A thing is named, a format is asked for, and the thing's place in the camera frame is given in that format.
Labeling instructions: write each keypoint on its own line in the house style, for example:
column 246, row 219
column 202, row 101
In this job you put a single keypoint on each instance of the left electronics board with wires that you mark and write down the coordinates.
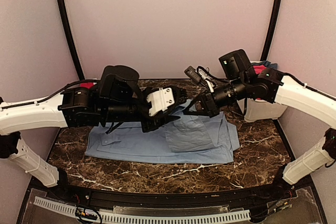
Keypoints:
column 86, row 214

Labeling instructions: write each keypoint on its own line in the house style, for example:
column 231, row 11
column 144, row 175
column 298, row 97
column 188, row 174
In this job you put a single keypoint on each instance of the red t-shirt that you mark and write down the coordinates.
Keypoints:
column 87, row 85

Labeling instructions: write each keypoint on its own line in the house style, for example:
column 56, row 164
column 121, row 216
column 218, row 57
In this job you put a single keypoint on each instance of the right electronics board with wires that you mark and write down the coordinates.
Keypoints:
column 279, row 206

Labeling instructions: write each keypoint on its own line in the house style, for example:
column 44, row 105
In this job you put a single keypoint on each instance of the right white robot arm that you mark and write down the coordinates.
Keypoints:
column 284, row 89

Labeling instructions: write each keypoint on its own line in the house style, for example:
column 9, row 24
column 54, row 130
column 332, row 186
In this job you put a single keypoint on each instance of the electronics board with wires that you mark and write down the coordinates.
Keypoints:
column 86, row 214
column 279, row 206

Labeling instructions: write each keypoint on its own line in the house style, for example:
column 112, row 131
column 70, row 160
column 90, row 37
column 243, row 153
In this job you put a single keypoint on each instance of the pink garment in bin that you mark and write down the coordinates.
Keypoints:
column 259, row 69

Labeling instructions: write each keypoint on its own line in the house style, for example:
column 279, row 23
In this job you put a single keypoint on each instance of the left black frame post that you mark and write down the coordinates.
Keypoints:
column 70, row 39

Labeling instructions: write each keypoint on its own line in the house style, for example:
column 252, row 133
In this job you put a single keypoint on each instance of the light blue shirt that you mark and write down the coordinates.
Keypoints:
column 193, row 139

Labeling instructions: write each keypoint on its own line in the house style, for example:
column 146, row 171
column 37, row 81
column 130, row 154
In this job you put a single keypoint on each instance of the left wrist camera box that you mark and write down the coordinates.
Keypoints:
column 117, row 83

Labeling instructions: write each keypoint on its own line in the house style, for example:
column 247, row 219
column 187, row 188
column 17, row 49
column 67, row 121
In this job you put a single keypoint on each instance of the white plastic laundry bin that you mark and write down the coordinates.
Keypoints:
column 260, row 110

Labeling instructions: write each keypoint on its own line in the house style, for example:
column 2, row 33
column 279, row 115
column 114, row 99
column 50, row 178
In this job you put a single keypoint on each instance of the black frame post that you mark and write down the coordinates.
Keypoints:
column 70, row 39
column 271, row 30

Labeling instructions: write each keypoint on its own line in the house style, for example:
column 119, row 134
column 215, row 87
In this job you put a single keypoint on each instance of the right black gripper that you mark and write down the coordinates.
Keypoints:
column 209, row 105

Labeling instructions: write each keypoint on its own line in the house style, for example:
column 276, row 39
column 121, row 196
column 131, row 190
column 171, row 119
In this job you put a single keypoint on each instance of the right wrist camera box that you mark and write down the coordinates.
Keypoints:
column 234, row 63

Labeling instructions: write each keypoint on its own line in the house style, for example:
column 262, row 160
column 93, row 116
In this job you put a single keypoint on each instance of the dark blue garment in bin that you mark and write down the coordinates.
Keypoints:
column 266, row 64

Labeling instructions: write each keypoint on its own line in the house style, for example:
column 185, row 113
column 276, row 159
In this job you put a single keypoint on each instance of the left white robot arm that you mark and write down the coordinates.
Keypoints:
column 80, row 104

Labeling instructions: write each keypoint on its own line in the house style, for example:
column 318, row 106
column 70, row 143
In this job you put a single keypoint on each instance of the right black frame post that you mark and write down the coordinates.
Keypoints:
column 271, row 30

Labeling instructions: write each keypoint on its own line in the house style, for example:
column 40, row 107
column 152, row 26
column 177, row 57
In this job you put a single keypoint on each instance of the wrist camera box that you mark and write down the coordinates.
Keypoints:
column 117, row 83
column 234, row 63

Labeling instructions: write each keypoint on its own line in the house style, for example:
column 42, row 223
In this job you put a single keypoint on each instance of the white slotted cable duct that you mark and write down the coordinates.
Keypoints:
column 120, row 214

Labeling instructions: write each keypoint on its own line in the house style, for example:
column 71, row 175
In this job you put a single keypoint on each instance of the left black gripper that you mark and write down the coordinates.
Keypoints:
column 161, row 119

